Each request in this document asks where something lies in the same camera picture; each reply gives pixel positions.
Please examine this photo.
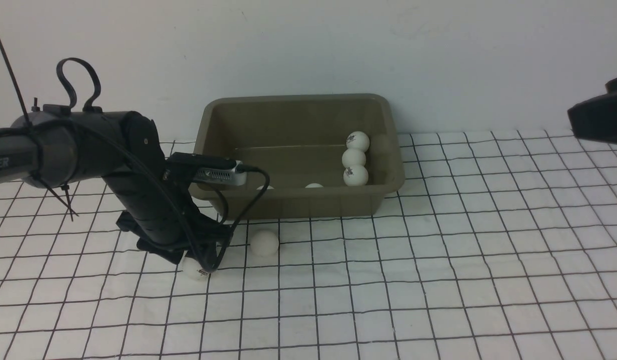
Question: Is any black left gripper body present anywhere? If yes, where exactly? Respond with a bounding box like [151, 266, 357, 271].
[106, 171, 232, 251]

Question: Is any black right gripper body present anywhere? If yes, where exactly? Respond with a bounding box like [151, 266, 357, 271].
[567, 78, 617, 145]

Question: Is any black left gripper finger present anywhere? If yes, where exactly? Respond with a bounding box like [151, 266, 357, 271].
[198, 240, 231, 271]
[135, 240, 187, 265]

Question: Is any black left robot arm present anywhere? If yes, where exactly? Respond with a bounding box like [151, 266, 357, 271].
[0, 111, 242, 273]

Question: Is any white ping-pong ball with logo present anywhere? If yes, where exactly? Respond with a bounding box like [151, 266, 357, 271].
[346, 131, 371, 153]

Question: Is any black left camera cable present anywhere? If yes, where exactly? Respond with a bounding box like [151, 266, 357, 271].
[63, 120, 271, 273]

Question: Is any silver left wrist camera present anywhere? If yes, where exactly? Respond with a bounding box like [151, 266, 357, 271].
[162, 152, 247, 187]

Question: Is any white grid tablecloth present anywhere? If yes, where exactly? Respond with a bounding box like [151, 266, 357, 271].
[0, 131, 617, 360]

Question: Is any olive plastic bin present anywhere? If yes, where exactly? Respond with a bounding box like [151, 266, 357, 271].
[193, 93, 405, 220]

